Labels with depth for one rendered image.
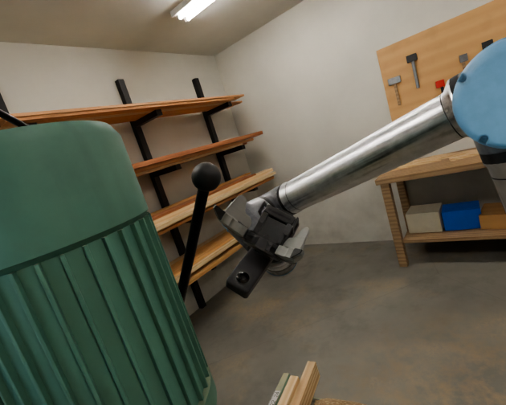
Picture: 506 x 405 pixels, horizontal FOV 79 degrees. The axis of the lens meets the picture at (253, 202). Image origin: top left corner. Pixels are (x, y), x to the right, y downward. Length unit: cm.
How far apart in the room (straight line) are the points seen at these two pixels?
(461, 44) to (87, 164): 325
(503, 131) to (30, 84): 292
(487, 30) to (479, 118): 293
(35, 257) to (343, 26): 350
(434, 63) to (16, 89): 339
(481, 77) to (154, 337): 43
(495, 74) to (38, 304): 48
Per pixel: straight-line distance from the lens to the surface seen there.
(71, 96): 310
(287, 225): 54
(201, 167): 36
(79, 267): 27
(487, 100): 44
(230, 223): 51
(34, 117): 237
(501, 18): 338
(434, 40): 339
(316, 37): 371
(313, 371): 79
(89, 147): 28
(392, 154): 65
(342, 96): 357
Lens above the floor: 144
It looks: 10 degrees down
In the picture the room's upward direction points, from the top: 18 degrees counter-clockwise
